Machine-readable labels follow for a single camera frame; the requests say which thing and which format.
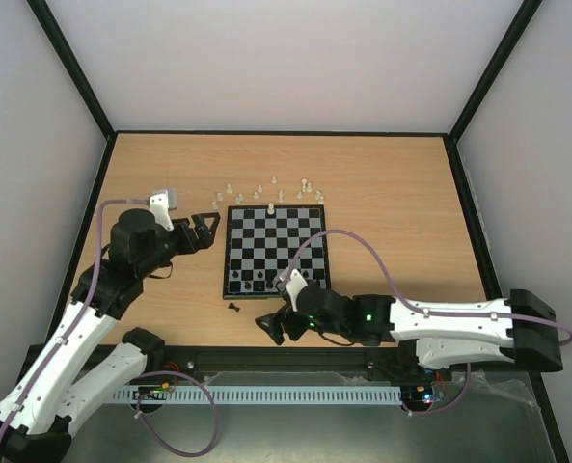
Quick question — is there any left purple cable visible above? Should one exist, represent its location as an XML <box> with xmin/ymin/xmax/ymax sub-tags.
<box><xmin>0</xmin><ymin>197</ymin><xmax>218</xmax><ymax>463</ymax></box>

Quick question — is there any black and white chessboard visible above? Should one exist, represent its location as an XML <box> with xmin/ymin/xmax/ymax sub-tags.
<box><xmin>223</xmin><ymin>204</ymin><xmax>326</xmax><ymax>300</ymax></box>

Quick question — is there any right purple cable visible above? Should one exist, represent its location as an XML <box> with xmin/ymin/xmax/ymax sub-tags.
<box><xmin>289</xmin><ymin>229</ymin><xmax>572</xmax><ymax>418</ymax></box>

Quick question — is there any black aluminium frame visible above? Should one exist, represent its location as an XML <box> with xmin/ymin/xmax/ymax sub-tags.
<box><xmin>0</xmin><ymin>0</ymin><xmax>571</xmax><ymax>463</ymax></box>

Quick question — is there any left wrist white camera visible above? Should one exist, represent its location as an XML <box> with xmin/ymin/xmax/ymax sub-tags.
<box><xmin>149</xmin><ymin>188</ymin><xmax>177</xmax><ymax>232</ymax></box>

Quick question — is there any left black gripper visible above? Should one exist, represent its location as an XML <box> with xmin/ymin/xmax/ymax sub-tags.
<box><xmin>139</xmin><ymin>213</ymin><xmax>222</xmax><ymax>277</ymax></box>

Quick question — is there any white slotted cable duct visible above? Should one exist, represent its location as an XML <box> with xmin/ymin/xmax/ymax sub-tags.
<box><xmin>105</xmin><ymin>386</ymin><xmax>402</xmax><ymax>406</ymax></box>

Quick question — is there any purple cable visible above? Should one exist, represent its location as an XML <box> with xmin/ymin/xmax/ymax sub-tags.
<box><xmin>0</xmin><ymin>197</ymin><xmax>218</xmax><ymax>463</ymax></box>
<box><xmin>289</xmin><ymin>229</ymin><xmax>572</xmax><ymax>418</ymax></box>

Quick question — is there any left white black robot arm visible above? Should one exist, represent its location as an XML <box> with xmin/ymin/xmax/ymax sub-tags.
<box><xmin>0</xmin><ymin>208</ymin><xmax>220</xmax><ymax>462</ymax></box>

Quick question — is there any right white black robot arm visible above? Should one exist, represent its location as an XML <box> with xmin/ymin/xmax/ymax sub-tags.
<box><xmin>256</xmin><ymin>281</ymin><xmax>563</xmax><ymax>378</ymax></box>

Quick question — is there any white chess piece right cluster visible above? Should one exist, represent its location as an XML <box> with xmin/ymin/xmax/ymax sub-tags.
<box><xmin>301</xmin><ymin>178</ymin><xmax>313</xmax><ymax>193</ymax></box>

